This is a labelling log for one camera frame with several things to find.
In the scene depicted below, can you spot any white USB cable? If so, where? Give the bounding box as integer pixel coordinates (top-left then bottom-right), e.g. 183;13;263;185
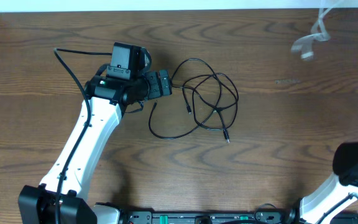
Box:
290;0;344;62

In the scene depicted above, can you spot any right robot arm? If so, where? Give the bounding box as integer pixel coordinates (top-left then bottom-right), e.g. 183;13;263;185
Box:
296;141;358;223

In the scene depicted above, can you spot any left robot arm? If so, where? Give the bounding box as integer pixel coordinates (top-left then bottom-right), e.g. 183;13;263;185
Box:
18;42;172;223

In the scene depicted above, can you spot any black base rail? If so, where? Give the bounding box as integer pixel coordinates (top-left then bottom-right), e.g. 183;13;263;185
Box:
118;211;285;224

